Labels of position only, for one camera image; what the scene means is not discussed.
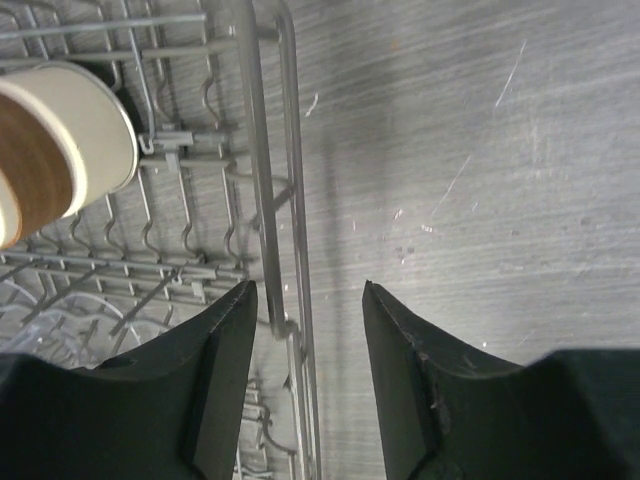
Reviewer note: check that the grey wire dish rack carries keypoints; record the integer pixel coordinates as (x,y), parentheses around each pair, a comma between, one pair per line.
(217,198)

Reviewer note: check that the beige brown travel cup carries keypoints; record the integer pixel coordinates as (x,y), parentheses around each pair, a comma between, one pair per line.
(66,141)

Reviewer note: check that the clear cup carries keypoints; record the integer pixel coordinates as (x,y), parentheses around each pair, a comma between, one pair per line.
(81,330)

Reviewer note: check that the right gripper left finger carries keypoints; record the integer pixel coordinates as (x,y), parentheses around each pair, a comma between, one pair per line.
(168,409)

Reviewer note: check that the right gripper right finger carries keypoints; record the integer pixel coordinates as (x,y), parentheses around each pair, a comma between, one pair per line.
(448,410)

